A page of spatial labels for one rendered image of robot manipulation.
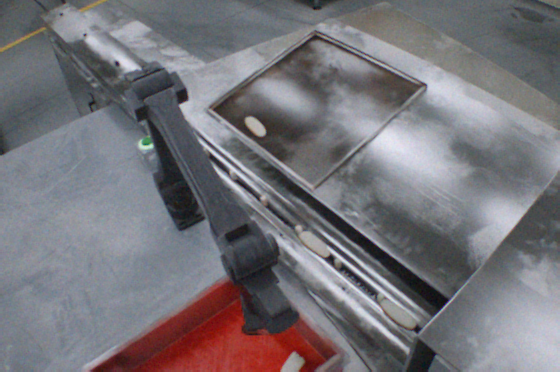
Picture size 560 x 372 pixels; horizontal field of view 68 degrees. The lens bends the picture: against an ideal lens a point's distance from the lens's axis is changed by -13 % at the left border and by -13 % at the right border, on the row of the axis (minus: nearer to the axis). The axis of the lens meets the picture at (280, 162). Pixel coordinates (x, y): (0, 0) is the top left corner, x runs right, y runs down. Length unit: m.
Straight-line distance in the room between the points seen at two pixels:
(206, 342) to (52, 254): 0.56
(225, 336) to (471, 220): 0.65
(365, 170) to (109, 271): 0.74
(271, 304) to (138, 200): 0.80
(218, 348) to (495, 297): 0.68
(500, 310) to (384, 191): 0.69
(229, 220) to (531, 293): 0.45
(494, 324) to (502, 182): 0.71
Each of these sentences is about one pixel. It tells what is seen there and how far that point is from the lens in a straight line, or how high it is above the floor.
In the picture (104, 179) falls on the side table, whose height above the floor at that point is 0.82.
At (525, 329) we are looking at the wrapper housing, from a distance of 0.60.
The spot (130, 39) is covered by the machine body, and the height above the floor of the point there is 0.82.
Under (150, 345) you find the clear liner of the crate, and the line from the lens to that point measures 1.09.
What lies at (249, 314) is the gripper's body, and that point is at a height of 1.06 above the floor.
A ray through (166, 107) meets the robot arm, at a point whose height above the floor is 1.32.
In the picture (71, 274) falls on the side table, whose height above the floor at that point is 0.82.
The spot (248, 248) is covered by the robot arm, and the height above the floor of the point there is 1.24.
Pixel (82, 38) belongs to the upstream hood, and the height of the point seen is 0.92.
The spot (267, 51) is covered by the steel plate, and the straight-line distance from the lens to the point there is 1.96.
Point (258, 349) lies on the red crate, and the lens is 1.09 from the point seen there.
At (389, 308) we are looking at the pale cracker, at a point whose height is 0.86.
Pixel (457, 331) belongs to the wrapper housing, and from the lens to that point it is 0.58.
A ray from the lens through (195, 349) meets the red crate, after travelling 1.11.
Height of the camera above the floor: 1.81
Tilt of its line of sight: 44 degrees down
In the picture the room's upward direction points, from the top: 7 degrees counter-clockwise
